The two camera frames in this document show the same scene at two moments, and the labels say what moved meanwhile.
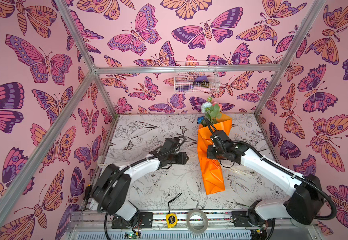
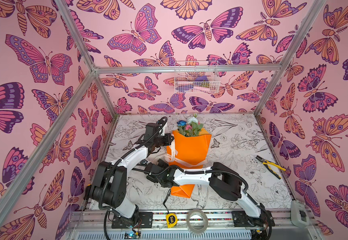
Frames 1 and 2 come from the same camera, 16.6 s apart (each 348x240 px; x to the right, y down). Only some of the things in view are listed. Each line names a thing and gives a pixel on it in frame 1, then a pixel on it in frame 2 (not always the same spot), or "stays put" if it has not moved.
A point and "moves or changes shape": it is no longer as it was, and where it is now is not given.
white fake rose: x=205 y=106 → x=192 y=119
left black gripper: x=182 y=158 → x=167 y=142
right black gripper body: x=210 y=128 → x=150 y=168
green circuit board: x=130 y=236 stays put
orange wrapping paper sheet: x=210 y=169 moves or changes shape
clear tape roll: x=188 y=222 stays put
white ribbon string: x=245 y=172 moves or changes shape
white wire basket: x=196 y=77 stays put
